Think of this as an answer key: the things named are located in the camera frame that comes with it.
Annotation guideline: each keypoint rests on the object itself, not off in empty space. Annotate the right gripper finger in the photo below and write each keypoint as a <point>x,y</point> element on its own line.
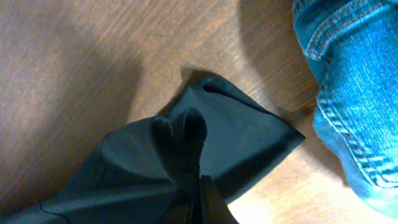
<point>214,209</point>

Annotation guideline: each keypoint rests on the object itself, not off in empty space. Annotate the black pants with red waistband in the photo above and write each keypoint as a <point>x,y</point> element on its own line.
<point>148,171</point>

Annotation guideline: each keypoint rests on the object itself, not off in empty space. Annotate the blue denim jeans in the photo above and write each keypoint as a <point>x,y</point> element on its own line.
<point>351,48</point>

